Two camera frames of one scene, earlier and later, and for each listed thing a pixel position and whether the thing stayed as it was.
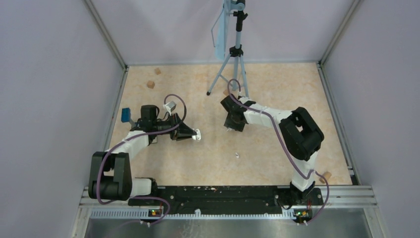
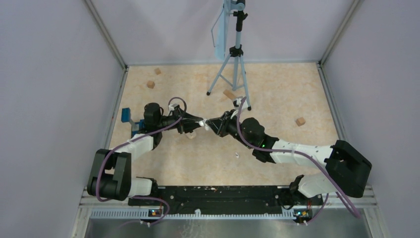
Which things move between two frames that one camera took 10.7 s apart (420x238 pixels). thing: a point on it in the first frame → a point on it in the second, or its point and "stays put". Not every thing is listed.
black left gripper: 183,132 → 188,122
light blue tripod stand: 226,35 stays put
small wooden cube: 150,84 stays put
